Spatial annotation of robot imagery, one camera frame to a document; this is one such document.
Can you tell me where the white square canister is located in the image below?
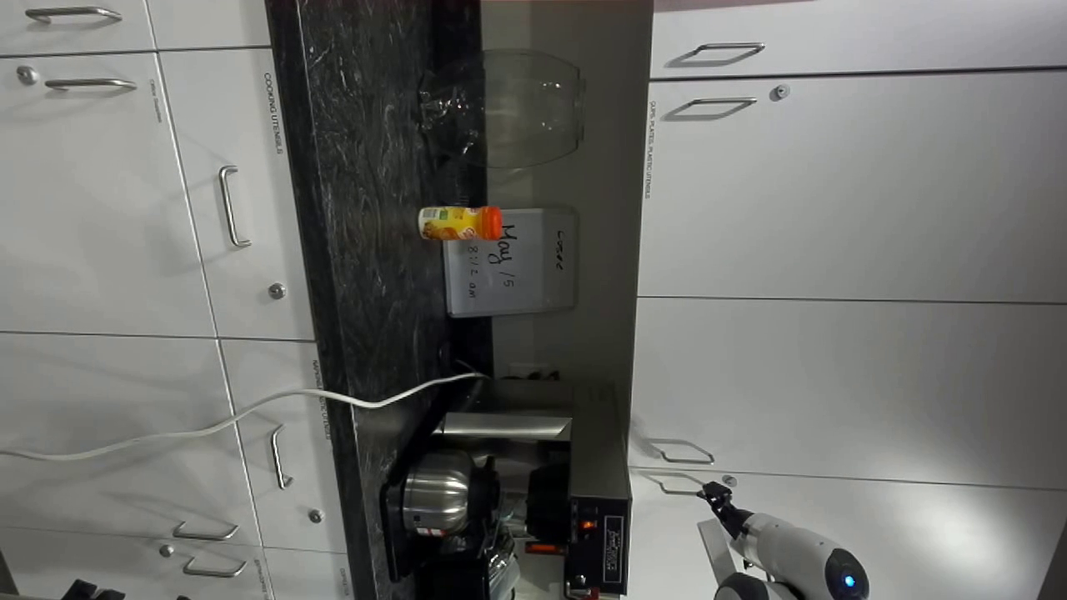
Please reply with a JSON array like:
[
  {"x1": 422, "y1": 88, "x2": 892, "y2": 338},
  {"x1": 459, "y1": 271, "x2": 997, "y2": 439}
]
[{"x1": 442, "y1": 206, "x2": 581, "y2": 315}]

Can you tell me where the orange juice bottle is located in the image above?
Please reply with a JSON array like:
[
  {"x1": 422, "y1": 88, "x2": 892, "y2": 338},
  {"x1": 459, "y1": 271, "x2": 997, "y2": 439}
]
[{"x1": 417, "y1": 206, "x2": 503, "y2": 241}]

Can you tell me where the white lower drawer front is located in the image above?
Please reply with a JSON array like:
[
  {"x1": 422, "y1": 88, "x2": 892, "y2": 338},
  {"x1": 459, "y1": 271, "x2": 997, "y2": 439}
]
[{"x1": 0, "y1": 0, "x2": 270, "y2": 52}]

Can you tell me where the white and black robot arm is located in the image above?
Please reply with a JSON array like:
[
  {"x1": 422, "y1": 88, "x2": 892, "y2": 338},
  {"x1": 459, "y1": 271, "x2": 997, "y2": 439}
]
[{"x1": 696, "y1": 480, "x2": 869, "y2": 600}]

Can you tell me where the steel coffee carafe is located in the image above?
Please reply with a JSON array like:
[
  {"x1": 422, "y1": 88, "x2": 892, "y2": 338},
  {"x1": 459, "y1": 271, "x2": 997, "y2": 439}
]
[{"x1": 399, "y1": 454, "x2": 500, "y2": 539}]

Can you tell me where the white cabinet door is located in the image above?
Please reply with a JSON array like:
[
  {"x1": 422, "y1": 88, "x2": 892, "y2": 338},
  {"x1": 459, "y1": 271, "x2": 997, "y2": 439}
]
[
  {"x1": 626, "y1": 471, "x2": 1067, "y2": 600},
  {"x1": 633, "y1": 301, "x2": 1067, "y2": 490},
  {"x1": 0, "y1": 49, "x2": 309, "y2": 340},
  {"x1": 640, "y1": 72, "x2": 1067, "y2": 302}
]

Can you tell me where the clear glass jar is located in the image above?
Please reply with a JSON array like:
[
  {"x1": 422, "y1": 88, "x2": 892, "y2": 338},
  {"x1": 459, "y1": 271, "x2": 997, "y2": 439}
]
[{"x1": 417, "y1": 49, "x2": 586, "y2": 170}]

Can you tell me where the black coffeemaker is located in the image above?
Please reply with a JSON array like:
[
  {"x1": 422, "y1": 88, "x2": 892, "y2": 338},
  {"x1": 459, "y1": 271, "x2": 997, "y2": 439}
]
[{"x1": 380, "y1": 411, "x2": 631, "y2": 600}]

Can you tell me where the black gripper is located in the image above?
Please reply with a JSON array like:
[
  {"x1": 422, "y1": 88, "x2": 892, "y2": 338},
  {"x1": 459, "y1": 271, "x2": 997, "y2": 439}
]
[{"x1": 699, "y1": 482, "x2": 751, "y2": 538}]

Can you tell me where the white power cable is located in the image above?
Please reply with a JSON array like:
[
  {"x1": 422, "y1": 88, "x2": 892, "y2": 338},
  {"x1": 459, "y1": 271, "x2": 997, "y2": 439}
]
[{"x1": 0, "y1": 369, "x2": 486, "y2": 466}]

